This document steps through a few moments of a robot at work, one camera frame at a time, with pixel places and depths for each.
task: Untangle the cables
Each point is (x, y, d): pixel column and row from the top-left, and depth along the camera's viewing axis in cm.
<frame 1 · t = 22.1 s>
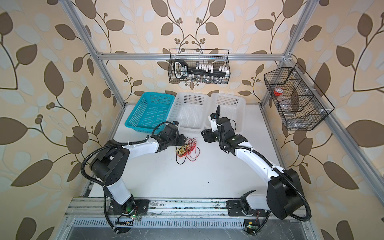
left hand: (185, 137, 93), fingers open
right hand: (206, 132, 83), fingers open
teal plastic basket: (152, 109, 121), on the table
middle white plastic basket: (191, 110, 120), on the table
right white plastic basket: (232, 103, 118), point 5 cm above the table

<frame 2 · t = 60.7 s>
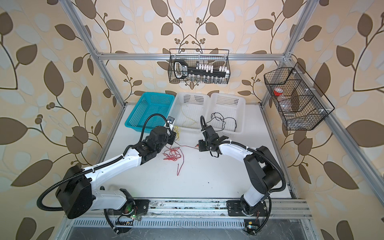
left hand: (172, 126, 82), fingers closed
right hand: (201, 146, 91), fingers closed
the named things where they were.

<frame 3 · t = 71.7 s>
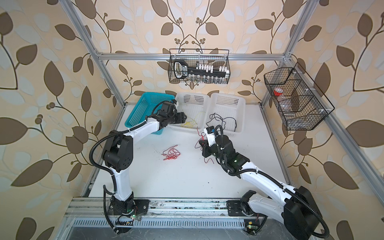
left hand: (183, 115, 95), fingers open
right hand: (200, 142, 78), fingers closed
the named things where they were.

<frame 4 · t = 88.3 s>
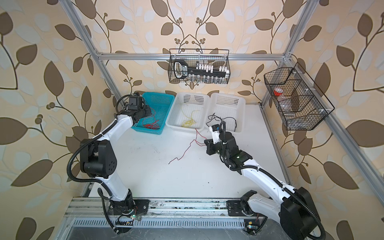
left hand: (147, 107, 92), fingers closed
right hand: (205, 142, 80), fingers closed
the named things where they were.

